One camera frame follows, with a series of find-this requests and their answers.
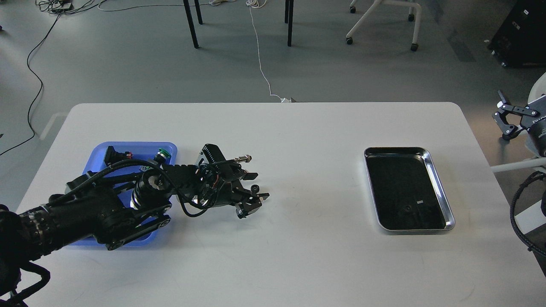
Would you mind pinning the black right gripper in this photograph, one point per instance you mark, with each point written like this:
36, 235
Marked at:
512, 120

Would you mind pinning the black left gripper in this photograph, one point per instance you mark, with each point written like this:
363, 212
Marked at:
221, 182

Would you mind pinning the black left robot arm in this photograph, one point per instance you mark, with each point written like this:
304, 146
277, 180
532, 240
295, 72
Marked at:
126, 200

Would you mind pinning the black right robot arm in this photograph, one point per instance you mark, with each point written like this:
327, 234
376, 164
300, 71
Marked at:
539, 175

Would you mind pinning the black equipment case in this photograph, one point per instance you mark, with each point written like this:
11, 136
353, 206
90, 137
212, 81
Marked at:
520, 41

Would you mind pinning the silver metal tray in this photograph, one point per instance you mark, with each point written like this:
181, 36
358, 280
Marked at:
402, 176

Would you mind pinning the white rolling chair base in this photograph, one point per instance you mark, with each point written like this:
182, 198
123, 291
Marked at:
414, 16

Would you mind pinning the black table leg right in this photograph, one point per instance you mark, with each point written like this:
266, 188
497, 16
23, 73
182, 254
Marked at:
288, 19

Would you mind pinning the black table leg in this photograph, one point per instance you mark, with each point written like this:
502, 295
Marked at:
288, 19
190, 20

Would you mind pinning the black table leg left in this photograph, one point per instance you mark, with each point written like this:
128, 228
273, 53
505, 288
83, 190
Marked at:
190, 20

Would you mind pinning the green push button switch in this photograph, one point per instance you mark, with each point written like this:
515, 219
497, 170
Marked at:
162, 156

